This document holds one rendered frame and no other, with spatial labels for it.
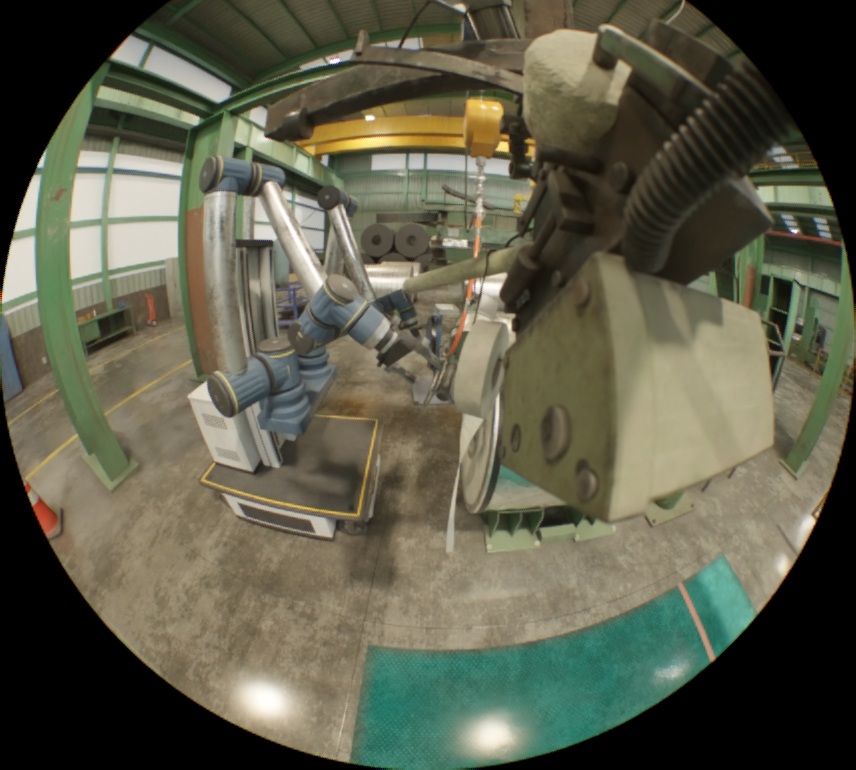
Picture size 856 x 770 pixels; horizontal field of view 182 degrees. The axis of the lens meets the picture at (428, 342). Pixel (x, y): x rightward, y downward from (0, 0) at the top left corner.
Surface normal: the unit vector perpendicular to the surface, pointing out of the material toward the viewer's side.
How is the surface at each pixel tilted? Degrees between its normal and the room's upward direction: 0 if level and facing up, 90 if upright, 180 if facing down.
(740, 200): 147
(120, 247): 90
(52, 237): 90
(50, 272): 90
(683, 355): 55
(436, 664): 0
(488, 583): 0
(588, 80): 80
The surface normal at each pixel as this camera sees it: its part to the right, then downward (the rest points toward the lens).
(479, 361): -0.40, -0.22
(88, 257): 1.00, 0.06
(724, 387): -0.02, -0.29
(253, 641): 0.04, -0.95
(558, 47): -0.27, 0.13
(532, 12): -0.07, 0.56
